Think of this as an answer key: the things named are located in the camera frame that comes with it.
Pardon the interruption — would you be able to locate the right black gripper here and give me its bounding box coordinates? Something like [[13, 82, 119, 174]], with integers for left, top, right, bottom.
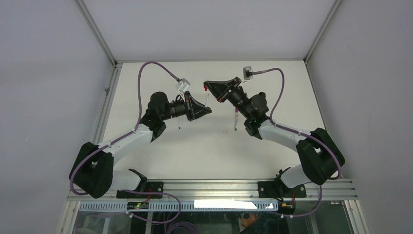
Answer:
[[205, 77, 252, 119]]

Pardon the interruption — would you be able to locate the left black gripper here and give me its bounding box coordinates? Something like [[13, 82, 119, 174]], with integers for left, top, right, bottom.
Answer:
[[160, 91, 211, 121]]

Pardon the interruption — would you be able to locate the white pen red end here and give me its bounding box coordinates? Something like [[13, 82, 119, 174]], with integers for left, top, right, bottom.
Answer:
[[205, 94, 209, 107]]

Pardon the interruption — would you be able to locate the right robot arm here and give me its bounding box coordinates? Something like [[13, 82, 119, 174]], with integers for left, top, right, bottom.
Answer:
[[204, 78, 345, 197]]

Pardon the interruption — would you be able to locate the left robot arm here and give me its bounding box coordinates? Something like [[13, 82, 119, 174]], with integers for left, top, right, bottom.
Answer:
[[69, 91, 212, 198]]

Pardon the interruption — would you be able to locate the orange object below table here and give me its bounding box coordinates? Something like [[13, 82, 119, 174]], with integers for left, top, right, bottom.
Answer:
[[240, 212, 261, 229]]

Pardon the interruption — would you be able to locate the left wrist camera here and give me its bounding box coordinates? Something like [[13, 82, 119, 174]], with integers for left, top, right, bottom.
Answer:
[[175, 78, 190, 95]]

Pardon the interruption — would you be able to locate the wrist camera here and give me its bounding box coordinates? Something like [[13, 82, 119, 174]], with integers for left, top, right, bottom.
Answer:
[[240, 66, 253, 85], [175, 78, 190, 95]]

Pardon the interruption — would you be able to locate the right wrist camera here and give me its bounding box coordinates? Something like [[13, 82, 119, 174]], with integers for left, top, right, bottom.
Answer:
[[240, 66, 253, 85]]

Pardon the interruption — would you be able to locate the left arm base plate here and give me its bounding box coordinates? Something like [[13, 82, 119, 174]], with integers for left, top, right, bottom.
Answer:
[[116, 181, 164, 199]]

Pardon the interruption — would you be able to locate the white slotted cable duct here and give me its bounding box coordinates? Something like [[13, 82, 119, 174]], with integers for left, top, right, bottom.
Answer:
[[79, 199, 278, 212]]

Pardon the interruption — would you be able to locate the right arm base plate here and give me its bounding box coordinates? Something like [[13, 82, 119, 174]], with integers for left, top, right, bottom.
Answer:
[[257, 181, 307, 198]]

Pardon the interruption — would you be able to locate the aluminium frame rail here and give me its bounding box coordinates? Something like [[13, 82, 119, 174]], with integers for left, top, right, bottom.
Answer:
[[68, 179, 358, 201]]

